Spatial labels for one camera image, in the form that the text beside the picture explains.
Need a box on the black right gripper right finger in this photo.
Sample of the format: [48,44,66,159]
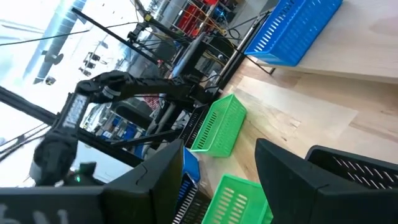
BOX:
[254,138,327,224]

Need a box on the grey monitor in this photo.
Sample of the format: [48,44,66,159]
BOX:
[170,30,208,78]

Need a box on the green plastic basket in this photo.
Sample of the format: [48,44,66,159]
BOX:
[190,93,248,158]
[201,173,274,224]

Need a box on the blue plastic basket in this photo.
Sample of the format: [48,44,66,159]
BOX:
[182,147,201,184]
[244,0,343,67]

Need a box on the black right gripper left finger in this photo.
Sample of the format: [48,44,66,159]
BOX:
[102,139,185,224]

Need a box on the black plastic basket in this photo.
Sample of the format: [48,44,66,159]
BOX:
[304,144,398,190]
[172,172,212,224]
[178,104,211,149]

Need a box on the red storage bin rack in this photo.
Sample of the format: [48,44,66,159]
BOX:
[170,0,246,38]

